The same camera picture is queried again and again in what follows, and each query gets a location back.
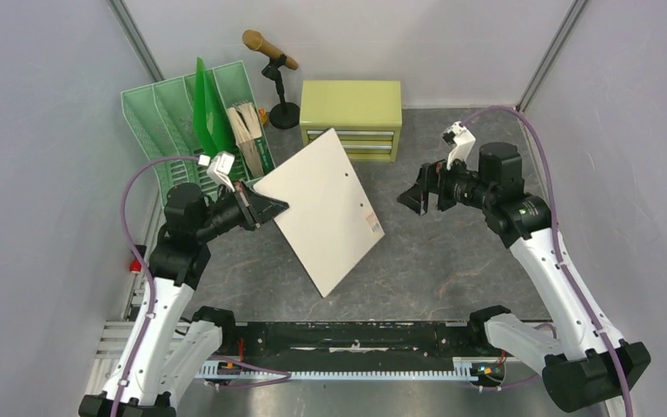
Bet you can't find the green plastic folder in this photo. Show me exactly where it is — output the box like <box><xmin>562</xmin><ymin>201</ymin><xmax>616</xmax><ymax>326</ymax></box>
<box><xmin>193</xmin><ymin>57</ymin><xmax>236</xmax><ymax>156</ymax></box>

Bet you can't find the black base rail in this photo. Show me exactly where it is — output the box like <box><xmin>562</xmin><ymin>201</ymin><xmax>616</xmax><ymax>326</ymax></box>
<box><xmin>218</xmin><ymin>321</ymin><xmax>499</xmax><ymax>372</ymax></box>

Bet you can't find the brown microphone on stand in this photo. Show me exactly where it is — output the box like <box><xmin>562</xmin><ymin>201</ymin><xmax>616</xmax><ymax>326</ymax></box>
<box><xmin>241</xmin><ymin>30</ymin><xmax>300</xmax><ymax>129</ymax></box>

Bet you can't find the yellow-green drawer chest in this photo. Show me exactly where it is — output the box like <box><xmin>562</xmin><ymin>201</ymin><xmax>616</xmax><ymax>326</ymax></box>
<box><xmin>300</xmin><ymin>80</ymin><xmax>403</xmax><ymax>162</ymax></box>

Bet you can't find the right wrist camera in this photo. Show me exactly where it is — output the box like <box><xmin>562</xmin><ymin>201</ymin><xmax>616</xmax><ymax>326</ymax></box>
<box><xmin>441</xmin><ymin>121</ymin><xmax>476</xmax><ymax>169</ymax></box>

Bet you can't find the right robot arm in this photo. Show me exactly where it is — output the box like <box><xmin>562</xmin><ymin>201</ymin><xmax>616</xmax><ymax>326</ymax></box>
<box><xmin>398</xmin><ymin>142</ymin><xmax>650</xmax><ymax>413</ymax></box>

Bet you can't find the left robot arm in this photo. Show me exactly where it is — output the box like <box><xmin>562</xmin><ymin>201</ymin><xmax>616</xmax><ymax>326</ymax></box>
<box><xmin>78</xmin><ymin>182</ymin><xmax>289</xmax><ymax>416</ymax></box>

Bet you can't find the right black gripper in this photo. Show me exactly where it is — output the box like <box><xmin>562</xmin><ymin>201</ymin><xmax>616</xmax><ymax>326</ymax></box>
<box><xmin>397</xmin><ymin>151</ymin><xmax>495</xmax><ymax>215</ymax></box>

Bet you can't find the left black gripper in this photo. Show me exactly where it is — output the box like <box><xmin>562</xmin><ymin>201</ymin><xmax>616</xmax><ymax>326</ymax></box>
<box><xmin>195</xmin><ymin>178</ymin><xmax>288</xmax><ymax>242</ymax></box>

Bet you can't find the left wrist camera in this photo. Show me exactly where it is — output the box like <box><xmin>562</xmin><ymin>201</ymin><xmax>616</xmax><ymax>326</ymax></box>
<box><xmin>198</xmin><ymin>151</ymin><xmax>235</xmax><ymax>191</ymax></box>

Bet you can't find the red knob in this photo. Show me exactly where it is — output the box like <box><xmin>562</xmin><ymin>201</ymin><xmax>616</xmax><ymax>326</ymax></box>
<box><xmin>129</xmin><ymin>244</ymin><xmax>147</xmax><ymax>275</ymax></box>

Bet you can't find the small orange object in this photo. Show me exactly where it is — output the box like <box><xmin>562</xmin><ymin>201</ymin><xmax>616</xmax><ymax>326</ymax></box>
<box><xmin>258</xmin><ymin>108</ymin><xmax>268</xmax><ymax>126</ymax></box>

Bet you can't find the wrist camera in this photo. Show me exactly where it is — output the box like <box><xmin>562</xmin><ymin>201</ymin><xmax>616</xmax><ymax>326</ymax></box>
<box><xmin>441</xmin><ymin>121</ymin><xmax>476</xmax><ymax>169</ymax></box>
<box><xmin>198</xmin><ymin>151</ymin><xmax>235</xmax><ymax>191</ymax></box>

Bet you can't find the mint green file organizer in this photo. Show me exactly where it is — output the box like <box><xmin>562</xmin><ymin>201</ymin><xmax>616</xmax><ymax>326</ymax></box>
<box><xmin>121</xmin><ymin>61</ymin><xmax>259</xmax><ymax>182</ymax></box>

